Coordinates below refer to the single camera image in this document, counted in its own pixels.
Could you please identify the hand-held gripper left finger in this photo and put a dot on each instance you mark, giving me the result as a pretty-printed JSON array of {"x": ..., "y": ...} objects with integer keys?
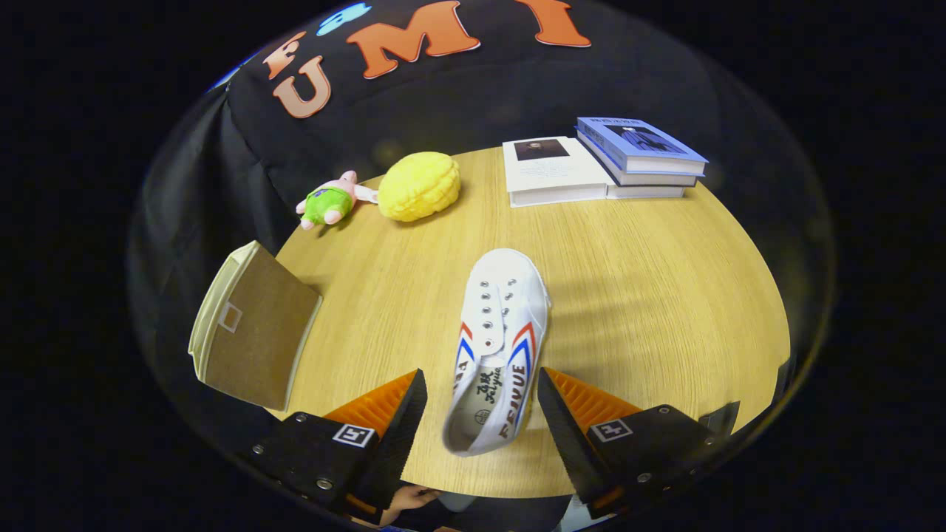
[{"x": 395, "y": 443}]

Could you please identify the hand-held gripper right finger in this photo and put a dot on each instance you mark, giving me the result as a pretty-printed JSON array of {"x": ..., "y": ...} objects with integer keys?
[{"x": 573, "y": 443}]

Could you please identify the white striped canvas shoe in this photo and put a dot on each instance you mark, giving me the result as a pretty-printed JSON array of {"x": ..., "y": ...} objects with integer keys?
[{"x": 510, "y": 295}]

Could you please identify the beige fabric storage box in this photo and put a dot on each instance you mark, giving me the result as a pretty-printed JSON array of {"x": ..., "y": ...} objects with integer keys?
[{"x": 259, "y": 340}]

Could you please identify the green pink plush toy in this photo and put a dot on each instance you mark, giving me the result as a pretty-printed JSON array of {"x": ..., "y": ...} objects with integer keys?
[{"x": 325, "y": 205}]

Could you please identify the yellow plush ball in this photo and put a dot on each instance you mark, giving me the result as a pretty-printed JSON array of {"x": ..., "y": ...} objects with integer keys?
[{"x": 417, "y": 185}]

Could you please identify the blue white book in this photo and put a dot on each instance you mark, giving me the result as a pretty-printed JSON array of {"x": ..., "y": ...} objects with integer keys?
[{"x": 658, "y": 181}]

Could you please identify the black backdrop cloth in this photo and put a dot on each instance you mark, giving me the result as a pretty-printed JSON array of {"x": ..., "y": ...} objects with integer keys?
[{"x": 480, "y": 96}]

